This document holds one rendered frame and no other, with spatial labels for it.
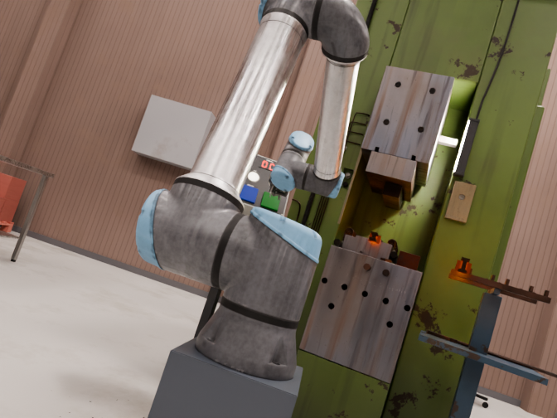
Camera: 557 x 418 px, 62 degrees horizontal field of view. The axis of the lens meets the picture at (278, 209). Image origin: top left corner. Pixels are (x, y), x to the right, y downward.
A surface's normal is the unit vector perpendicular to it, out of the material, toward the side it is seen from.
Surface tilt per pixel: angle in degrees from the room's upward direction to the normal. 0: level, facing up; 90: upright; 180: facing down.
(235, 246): 81
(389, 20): 90
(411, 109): 90
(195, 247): 100
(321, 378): 90
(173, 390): 90
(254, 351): 70
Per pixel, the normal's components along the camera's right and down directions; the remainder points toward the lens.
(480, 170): -0.26, -0.18
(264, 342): 0.35, -0.34
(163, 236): -0.22, 0.02
